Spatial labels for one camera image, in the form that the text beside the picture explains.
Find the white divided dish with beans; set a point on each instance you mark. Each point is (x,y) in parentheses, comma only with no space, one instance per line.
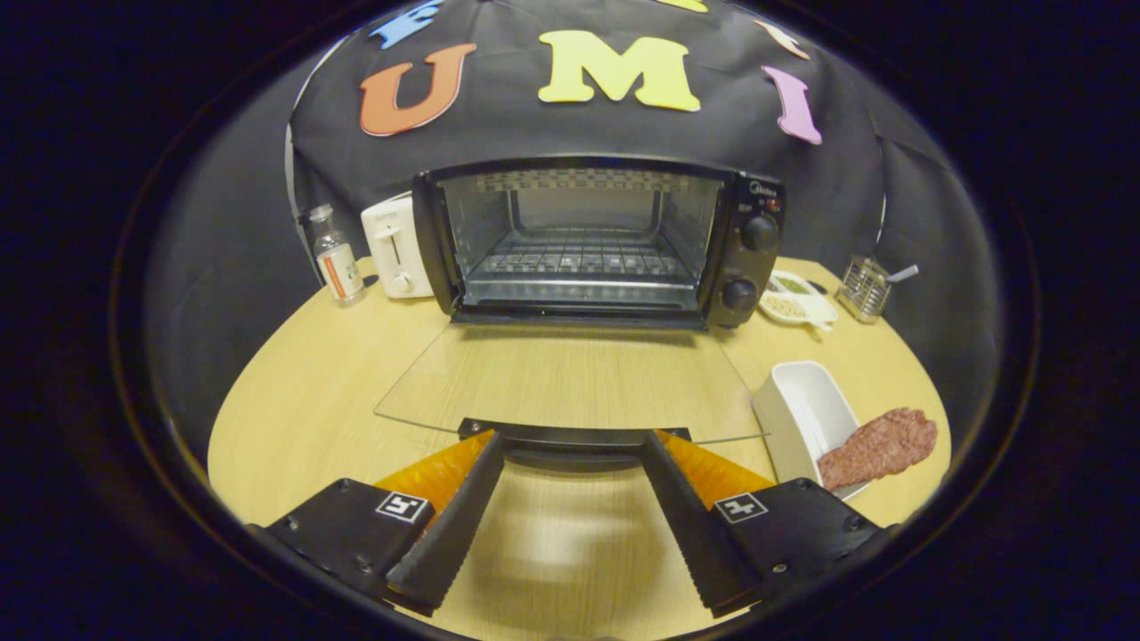
(793,307)

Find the small clear glass bottle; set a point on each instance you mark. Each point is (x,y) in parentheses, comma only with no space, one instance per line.
(337,263)

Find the white toaster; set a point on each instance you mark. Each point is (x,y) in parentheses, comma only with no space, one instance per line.
(392,249)

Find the black toaster oven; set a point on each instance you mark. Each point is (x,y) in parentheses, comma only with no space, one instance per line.
(746,263)

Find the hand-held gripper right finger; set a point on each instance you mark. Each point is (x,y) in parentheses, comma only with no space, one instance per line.
(699,543)

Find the brown meat slice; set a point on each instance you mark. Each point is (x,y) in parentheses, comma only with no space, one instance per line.
(877,445)

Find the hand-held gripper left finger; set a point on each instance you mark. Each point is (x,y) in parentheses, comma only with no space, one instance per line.
(450,543)

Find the white rectangular dish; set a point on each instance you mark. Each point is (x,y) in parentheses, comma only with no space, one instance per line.
(802,409)

